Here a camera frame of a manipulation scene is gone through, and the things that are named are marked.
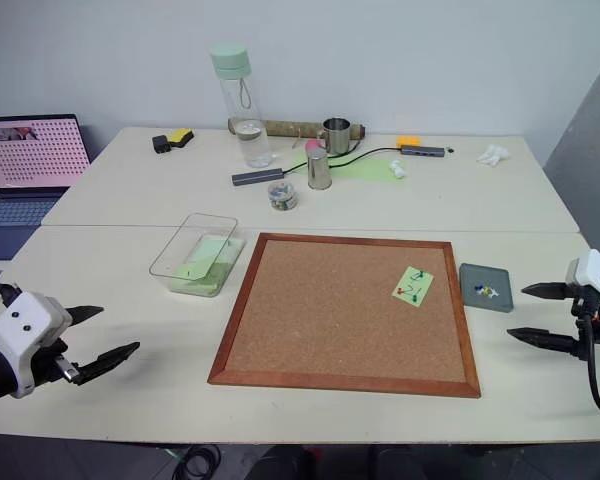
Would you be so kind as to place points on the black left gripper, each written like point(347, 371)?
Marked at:
point(47, 362)

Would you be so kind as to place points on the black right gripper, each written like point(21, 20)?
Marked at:
point(596, 325)

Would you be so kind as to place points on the wood-framed cork board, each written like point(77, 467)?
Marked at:
point(330, 320)

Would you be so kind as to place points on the small jar of pins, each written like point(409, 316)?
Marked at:
point(283, 196)

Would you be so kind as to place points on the grey square tray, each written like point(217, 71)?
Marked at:
point(495, 280)

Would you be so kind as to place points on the clear plastic box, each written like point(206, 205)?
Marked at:
point(180, 260)

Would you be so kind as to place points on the large crumpled white paper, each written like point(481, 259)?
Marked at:
point(492, 155)

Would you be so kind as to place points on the open laptop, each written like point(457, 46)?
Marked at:
point(30, 160)

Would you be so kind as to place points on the black power adapter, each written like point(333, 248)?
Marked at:
point(161, 144)

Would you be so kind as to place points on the grey usb hub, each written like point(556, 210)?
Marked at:
point(422, 150)
point(257, 177)

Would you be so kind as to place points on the small crumpled white paper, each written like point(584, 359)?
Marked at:
point(398, 169)

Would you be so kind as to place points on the yellow and black eraser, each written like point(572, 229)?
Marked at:
point(180, 137)

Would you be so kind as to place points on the orange plastic block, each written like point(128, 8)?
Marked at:
point(410, 141)

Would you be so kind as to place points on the green paper sheet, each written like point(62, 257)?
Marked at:
point(365, 170)

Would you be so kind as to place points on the clear bottle with green lid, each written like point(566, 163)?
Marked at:
point(245, 115)

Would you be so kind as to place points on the steel tumbler cup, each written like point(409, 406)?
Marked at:
point(319, 170)

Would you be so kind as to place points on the rolled cork mat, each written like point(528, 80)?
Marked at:
point(285, 128)

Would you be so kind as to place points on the pink round object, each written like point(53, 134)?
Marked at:
point(312, 145)

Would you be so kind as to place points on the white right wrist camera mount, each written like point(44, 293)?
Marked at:
point(597, 272)

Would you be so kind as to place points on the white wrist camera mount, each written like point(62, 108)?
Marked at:
point(597, 272)
point(22, 320)

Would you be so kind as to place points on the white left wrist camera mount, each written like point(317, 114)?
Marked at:
point(22, 320)

